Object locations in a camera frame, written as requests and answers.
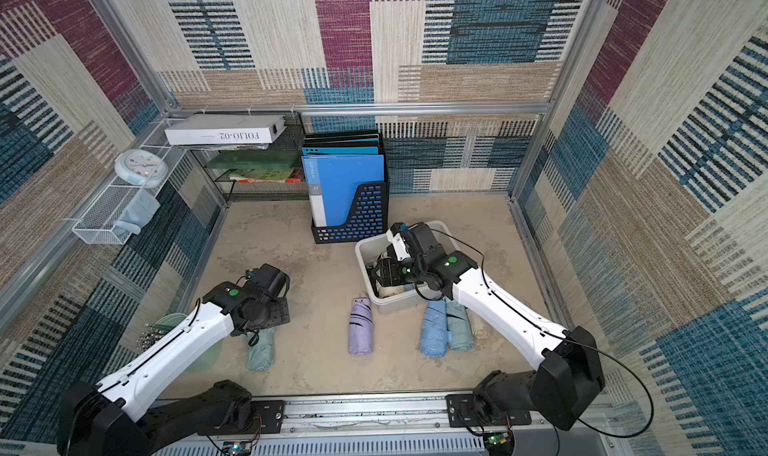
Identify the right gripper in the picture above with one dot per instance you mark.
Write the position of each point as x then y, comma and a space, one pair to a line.
387, 270

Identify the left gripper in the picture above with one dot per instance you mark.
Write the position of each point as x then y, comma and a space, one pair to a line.
281, 314

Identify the white plastic storage box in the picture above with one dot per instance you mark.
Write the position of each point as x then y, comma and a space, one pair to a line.
410, 264

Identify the mint green umbrella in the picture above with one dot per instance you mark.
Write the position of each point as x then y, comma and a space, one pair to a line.
261, 353

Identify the purple umbrella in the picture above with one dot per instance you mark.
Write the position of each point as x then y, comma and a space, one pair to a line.
361, 327

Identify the blue umbrella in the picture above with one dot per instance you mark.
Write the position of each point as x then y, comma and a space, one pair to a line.
435, 336

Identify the teal umbrella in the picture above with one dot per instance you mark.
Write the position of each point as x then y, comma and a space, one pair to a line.
459, 327

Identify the cream umbrella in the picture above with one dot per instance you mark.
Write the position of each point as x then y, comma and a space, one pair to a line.
393, 291

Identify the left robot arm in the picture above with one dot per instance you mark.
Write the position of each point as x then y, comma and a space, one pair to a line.
119, 416

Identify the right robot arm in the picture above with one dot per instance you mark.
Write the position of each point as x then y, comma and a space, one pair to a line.
565, 374

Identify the green open umbrella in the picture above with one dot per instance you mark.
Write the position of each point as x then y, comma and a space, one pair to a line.
155, 331

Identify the white folio box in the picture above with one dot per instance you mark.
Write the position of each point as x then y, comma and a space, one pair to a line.
223, 129

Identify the black file holder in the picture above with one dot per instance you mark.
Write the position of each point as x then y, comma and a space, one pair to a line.
368, 214

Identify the blue folder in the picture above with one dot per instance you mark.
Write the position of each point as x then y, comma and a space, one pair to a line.
333, 181

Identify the light blue cloth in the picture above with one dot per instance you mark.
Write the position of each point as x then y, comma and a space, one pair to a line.
137, 214

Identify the white round clock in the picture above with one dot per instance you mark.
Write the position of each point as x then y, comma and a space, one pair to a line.
141, 168

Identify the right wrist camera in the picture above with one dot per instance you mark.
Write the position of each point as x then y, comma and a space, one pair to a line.
397, 244

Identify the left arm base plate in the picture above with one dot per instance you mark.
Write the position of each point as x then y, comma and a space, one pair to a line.
266, 417

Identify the black wire shelf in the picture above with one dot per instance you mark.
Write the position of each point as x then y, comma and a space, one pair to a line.
261, 172

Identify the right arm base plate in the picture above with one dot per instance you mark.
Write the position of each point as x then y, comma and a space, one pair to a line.
463, 411

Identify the white wire basket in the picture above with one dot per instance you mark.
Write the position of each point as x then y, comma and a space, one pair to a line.
96, 222

